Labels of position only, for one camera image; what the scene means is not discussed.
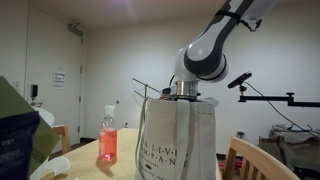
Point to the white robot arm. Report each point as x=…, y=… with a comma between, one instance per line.
x=203, y=58

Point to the black door lock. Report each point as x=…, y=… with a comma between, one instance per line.
x=34, y=91

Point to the metal camera stand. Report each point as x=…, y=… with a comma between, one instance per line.
x=146, y=87

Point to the white paper notice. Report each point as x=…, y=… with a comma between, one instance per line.
x=59, y=80

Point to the wooden chair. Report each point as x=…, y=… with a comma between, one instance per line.
x=62, y=131
x=257, y=164

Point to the pink liquid soap bottle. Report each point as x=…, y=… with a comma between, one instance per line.
x=108, y=135

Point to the wooden chair right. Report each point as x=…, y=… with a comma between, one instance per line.
x=257, y=164

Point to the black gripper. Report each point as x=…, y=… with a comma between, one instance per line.
x=188, y=98

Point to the dark blue chip bag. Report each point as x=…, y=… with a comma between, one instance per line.
x=16, y=138

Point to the white door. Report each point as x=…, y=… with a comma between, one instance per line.
x=53, y=64

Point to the wooden chair left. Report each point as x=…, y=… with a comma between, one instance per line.
x=62, y=131

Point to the grey cluttered couch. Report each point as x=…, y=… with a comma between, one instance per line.
x=296, y=147

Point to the white canvas tote bag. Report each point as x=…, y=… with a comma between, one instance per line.
x=176, y=140

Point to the black camera on boom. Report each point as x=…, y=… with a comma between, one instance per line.
x=239, y=80

